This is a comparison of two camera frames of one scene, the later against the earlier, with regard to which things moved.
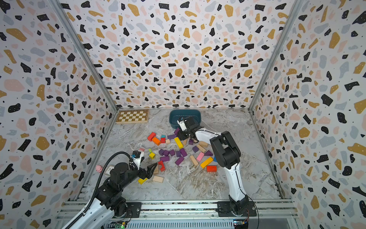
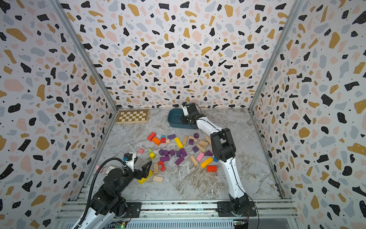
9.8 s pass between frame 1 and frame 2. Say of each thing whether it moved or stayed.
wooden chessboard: stayed
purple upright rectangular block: stayed
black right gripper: moved
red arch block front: stayed
